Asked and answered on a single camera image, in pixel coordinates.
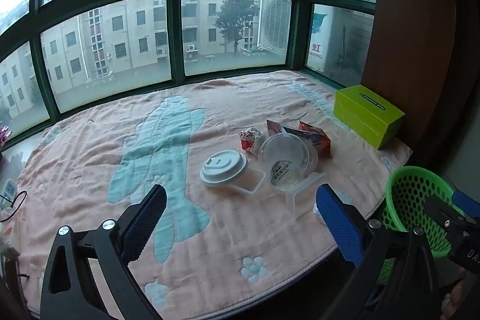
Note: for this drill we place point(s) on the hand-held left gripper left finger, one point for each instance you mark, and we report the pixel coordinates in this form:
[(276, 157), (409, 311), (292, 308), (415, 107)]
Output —
[(150, 218)]

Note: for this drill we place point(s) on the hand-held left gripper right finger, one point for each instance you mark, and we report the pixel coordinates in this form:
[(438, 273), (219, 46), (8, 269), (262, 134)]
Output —
[(337, 222)]

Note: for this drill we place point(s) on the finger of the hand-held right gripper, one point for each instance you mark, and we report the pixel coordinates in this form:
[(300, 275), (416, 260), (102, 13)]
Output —
[(444, 215), (467, 203)]

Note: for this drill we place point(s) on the green mesh plastic basket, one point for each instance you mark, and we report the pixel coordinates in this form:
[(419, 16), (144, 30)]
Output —
[(408, 192)]

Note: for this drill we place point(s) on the clear rectangular plastic tray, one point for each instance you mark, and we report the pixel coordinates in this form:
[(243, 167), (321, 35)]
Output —
[(300, 192)]

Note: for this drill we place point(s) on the red snack wrapper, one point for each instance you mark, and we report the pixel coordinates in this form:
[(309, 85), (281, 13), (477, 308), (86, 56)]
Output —
[(318, 140)]

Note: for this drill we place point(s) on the round clear labelled plastic container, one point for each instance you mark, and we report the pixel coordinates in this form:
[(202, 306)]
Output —
[(285, 155)]

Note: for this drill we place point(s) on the white plastic cup lid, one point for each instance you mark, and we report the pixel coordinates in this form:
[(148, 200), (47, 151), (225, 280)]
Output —
[(223, 168)]

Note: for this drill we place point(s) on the clear plastic cup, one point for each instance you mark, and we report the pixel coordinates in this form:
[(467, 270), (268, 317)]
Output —
[(253, 182)]

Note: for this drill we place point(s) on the pink snack wrapper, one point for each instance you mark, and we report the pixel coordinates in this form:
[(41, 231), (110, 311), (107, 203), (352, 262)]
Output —
[(273, 128)]

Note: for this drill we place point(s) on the wrapper ball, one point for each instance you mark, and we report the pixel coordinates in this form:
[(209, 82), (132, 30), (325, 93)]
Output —
[(249, 140)]

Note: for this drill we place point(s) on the pink printed blanket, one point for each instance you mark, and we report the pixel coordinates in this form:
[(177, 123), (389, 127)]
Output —
[(232, 241)]

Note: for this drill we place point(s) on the green cardboard box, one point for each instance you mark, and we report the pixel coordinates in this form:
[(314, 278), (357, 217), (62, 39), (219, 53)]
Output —
[(363, 110)]

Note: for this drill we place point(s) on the white power strip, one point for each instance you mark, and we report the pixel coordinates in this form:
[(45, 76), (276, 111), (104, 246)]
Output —
[(9, 188)]

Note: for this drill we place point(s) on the pink and white patterned item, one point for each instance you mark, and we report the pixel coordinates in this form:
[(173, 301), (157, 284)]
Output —
[(3, 136)]

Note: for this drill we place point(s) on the white printed carton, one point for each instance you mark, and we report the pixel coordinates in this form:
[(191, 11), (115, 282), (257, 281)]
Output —
[(326, 42)]

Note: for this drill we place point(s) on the apartment building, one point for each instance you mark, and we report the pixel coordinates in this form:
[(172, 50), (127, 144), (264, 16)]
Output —
[(123, 35)]

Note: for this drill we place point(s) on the brown wooden cabinet panel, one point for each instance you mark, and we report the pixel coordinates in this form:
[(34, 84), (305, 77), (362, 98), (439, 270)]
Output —
[(408, 24)]

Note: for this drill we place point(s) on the white louvered vent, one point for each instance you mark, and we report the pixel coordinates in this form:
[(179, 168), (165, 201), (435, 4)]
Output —
[(275, 24)]

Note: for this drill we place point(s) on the tree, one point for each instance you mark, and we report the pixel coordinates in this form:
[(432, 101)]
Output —
[(236, 16)]

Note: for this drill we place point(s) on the green window frame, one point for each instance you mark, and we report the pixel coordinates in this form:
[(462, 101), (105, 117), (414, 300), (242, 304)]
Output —
[(174, 31)]

